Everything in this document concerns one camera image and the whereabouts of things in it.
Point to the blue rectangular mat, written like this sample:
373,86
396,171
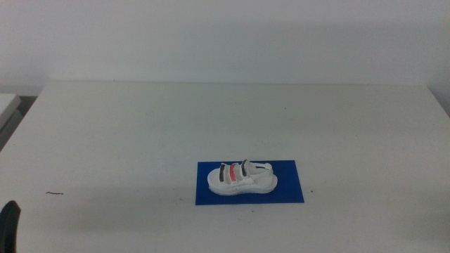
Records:
288,186

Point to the small brown thread scrap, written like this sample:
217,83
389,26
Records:
54,193

